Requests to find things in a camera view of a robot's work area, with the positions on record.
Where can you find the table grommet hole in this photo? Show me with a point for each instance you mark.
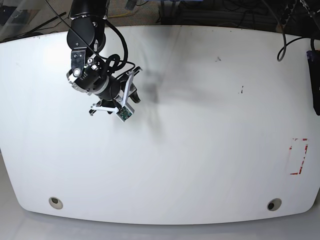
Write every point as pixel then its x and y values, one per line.
pixel 55 203
pixel 274 204

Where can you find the right table grommet hole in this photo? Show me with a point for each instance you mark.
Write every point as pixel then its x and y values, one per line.
pixel 274 204

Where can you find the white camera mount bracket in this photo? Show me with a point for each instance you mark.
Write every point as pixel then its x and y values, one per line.
pixel 123 109

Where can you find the left table grommet hole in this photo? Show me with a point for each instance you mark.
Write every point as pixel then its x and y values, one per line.
pixel 55 203

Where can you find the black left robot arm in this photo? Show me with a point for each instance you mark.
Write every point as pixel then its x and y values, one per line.
pixel 308 18

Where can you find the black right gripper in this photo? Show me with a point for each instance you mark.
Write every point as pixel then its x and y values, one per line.
pixel 111 88

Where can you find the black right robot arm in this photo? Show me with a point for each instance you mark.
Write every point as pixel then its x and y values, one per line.
pixel 92 73

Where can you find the black T-shirt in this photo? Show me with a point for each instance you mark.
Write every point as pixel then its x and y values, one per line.
pixel 313 60

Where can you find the red tape rectangle marking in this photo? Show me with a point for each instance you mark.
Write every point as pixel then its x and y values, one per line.
pixel 297 155

